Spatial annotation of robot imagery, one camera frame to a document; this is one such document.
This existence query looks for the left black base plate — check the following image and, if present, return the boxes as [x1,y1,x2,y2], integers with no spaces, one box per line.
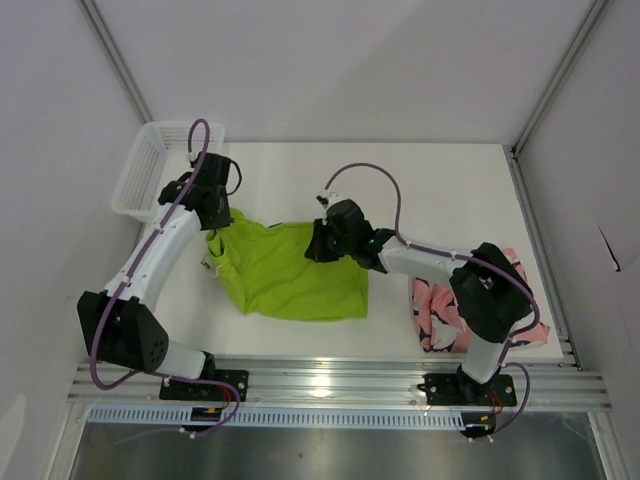
[159,369,249,403]

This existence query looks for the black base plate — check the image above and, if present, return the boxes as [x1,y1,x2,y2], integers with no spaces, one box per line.
[417,371,517,407]
[159,369,249,403]

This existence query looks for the aluminium mounting rail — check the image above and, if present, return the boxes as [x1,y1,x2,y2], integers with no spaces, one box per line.
[67,355,614,412]

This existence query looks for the aluminium frame post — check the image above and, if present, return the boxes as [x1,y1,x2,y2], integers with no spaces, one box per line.
[509,0,616,156]
[76,0,153,124]

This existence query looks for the lime green shorts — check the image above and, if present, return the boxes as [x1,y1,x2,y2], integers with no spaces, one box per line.
[206,209,369,322]

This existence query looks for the white slotted cable duct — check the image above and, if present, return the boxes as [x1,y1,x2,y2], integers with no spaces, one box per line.
[87,405,465,431]

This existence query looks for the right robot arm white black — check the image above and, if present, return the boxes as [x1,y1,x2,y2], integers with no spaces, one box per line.
[305,191,540,404]

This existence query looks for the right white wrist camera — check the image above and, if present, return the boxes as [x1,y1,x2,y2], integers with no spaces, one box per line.
[316,190,344,210]

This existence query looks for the pink shark print shorts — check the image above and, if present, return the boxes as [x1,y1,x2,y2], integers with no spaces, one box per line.
[410,248,551,354]

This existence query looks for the left aluminium frame post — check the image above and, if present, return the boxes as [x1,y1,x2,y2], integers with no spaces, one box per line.
[76,0,153,124]

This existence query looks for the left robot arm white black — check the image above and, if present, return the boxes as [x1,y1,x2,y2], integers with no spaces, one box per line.
[77,152,240,400]

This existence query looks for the white plastic basket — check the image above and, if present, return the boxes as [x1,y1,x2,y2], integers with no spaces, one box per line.
[111,120,225,234]

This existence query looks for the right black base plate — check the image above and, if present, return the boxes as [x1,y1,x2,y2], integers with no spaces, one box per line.
[417,371,517,407]

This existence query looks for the right aluminium frame post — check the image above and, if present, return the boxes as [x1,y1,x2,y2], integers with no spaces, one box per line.
[509,0,616,156]

